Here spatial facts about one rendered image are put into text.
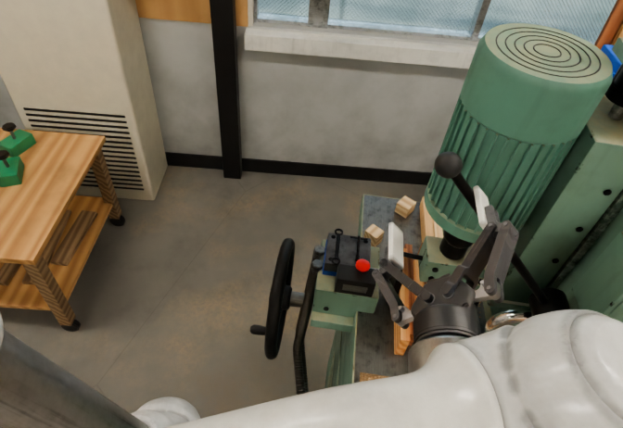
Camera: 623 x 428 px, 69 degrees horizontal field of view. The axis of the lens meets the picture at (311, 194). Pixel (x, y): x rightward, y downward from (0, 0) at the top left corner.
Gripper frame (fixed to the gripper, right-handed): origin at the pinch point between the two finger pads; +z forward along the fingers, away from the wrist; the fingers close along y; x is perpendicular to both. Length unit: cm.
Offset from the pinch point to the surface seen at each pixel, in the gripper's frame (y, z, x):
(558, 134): 18.2, 5.8, -0.4
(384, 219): -29, 36, -29
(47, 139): -149, 88, 39
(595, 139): 21.6, 7.8, -5.6
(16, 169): -144, 64, 41
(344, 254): -29.1, 14.6, -14.2
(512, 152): 12.2, 6.0, 0.0
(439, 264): -11.4, 10.3, -22.5
